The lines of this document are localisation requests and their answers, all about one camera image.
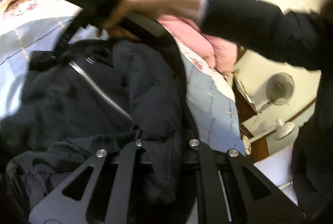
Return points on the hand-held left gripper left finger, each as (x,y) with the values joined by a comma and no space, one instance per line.
(130,161)

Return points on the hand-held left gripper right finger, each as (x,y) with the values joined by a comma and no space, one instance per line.
(205,161)

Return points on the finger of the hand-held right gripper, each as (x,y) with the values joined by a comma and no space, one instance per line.
(70,34)

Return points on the black hooded puffer jacket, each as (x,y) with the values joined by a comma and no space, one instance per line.
(91,99)

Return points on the person's right hand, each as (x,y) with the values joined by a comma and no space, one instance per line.
(156,2)

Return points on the pink cartoon cat bed sheet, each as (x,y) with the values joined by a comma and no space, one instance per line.
(33,10)

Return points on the blue plaid blanket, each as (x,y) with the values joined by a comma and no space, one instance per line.
(213,109)

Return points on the dark wooden bedside cabinet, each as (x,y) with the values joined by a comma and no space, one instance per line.
(247,114)

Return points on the small white fan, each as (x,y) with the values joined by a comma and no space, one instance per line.
(285,129)

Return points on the grey standing fan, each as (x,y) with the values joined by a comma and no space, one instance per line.
(279,87)

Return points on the person's dark clothed body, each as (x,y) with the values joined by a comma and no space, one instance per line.
(312,161)

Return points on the pink folded quilt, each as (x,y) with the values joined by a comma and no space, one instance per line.
(221,52)

